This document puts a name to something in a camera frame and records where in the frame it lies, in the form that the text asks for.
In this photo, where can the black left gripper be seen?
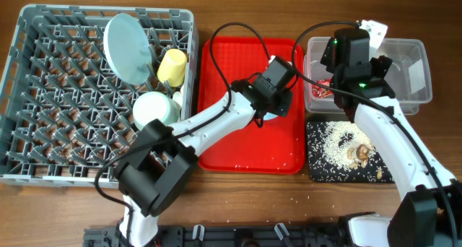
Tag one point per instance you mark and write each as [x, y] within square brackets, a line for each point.
[284, 109]

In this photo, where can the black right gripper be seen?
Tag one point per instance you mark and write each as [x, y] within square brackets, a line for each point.
[379, 66]

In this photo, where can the red snack wrapper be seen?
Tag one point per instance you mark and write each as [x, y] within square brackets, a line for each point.
[320, 92]

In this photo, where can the yellow plastic cup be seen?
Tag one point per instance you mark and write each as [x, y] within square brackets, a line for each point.
[172, 67]

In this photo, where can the light green small bowl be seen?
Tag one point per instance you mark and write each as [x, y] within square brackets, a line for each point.
[155, 105]

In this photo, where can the light blue plate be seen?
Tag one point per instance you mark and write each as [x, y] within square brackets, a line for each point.
[126, 49]

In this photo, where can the light blue food bowl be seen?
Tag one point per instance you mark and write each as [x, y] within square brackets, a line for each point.
[269, 116]

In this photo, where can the white plastic spoon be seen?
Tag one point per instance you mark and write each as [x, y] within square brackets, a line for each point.
[178, 98]

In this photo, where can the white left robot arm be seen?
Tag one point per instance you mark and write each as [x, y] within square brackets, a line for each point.
[157, 167]

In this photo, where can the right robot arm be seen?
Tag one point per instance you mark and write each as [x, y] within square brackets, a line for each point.
[430, 210]

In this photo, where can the grey plastic dishwasher rack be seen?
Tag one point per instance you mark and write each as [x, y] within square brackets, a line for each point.
[64, 112]

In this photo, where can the red plastic serving tray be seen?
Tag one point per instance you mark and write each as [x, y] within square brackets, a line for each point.
[279, 146]

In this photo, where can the clear plastic bin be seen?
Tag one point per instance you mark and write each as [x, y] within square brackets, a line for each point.
[409, 75]

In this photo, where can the black plastic tray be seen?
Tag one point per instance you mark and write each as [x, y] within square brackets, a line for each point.
[314, 167]

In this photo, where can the rice and food scraps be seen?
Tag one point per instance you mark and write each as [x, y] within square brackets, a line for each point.
[346, 146]

